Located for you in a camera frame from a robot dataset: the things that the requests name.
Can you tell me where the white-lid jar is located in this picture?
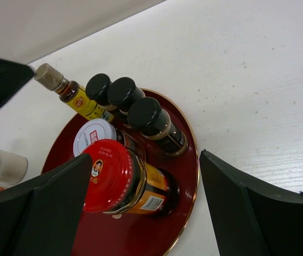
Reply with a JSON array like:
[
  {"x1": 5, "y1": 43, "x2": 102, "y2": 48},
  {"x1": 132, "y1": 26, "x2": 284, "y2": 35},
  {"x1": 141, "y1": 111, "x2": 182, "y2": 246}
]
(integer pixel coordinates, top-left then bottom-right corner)
[{"x1": 73, "y1": 118, "x2": 147, "y2": 161}]

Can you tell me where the black-cap spice bottle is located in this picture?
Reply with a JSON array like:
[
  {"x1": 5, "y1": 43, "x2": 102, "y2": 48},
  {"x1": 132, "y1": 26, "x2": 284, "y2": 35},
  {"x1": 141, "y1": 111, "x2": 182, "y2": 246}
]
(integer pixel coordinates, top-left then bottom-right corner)
[
  {"x1": 107, "y1": 77, "x2": 145, "y2": 116},
  {"x1": 85, "y1": 73, "x2": 116, "y2": 111},
  {"x1": 127, "y1": 97, "x2": 188, "y2": 157}
]

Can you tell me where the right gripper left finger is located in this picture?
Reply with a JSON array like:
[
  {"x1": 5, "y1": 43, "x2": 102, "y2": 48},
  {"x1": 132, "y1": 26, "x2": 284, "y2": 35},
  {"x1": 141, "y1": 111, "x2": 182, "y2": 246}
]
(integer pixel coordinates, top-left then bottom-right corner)
[{"x1": 0, "y1": 154, "x2": 93, "y2": 255}]

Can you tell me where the black-cap white bottle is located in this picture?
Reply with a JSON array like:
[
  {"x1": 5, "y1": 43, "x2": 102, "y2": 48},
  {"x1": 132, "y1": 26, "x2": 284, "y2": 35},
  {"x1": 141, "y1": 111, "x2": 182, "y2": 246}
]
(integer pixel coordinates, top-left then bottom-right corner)
[{"x1": 0, "y1": 150, "x2": 28, "y2": 185}]

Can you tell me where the round red lacquer tray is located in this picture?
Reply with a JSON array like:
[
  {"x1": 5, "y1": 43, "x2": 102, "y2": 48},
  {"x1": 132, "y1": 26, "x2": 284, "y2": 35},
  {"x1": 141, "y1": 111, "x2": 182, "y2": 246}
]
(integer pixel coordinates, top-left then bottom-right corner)
[{"x1": 41, "y1": 87, "x2": 200, "y2": 256}]

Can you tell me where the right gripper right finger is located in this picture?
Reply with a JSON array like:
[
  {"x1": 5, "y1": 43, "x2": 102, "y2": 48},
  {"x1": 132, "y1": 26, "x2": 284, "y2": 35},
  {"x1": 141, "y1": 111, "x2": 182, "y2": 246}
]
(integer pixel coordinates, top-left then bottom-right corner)
[{"x1": 200, "y1": 150, "x2": 303, "y2": 255}]

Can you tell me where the small yellow-label brown bottle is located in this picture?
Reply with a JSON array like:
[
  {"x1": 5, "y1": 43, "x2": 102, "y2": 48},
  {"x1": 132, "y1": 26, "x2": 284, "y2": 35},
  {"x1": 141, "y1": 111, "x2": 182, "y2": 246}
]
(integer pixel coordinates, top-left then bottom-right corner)
[{"x1": 34, "y1": 63, "x2": 114, "y2": 123}]

